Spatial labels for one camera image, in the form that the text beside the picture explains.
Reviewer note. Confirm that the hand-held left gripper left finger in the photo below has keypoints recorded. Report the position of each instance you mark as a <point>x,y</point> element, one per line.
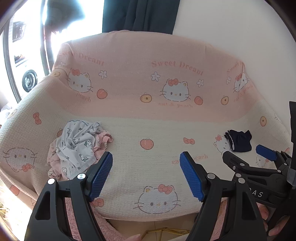
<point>101,176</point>

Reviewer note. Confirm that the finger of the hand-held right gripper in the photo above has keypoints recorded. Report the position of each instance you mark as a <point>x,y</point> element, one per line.
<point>266,151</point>
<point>233,161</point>

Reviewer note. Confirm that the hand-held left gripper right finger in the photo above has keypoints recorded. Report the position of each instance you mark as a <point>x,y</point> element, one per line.
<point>192,179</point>

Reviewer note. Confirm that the pale blue printed pajama pants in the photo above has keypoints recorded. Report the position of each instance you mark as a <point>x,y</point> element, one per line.
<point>76,143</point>

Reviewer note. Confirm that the person's right hand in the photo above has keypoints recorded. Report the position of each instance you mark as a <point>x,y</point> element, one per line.
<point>263,212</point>

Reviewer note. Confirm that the navy blue garment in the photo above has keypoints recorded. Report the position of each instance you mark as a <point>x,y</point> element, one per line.
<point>240,141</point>

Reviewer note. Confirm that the pink printed pajama pants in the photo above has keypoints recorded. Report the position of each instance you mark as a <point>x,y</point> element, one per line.
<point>104,140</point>

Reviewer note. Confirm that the person's pink fluffy clothing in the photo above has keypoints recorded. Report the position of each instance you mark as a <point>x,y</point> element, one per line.
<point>104,228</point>

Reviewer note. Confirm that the pink cat printed blanket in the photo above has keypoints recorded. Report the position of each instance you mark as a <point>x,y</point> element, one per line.
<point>148,111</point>

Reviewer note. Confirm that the white washing machine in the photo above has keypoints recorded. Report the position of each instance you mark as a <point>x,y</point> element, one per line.
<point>29,80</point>

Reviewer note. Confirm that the dark hanging cloth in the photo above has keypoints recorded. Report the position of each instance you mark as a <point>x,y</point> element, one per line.
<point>57,16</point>

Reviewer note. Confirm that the dark blue curtain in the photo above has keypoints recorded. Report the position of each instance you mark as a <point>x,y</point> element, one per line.
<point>141,14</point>

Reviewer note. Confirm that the dark window frame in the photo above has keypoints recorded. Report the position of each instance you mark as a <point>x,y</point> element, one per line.
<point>11,69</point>

